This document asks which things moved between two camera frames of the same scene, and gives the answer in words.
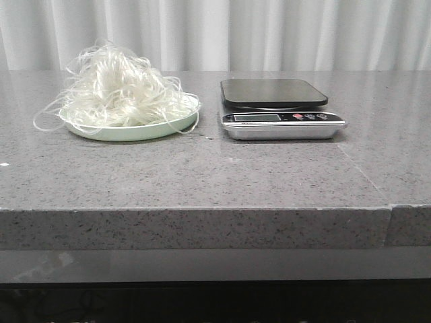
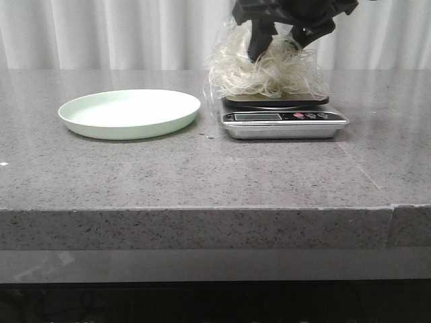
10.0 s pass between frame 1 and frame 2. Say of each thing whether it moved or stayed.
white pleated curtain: stayed
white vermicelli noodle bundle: moved
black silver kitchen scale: stayed
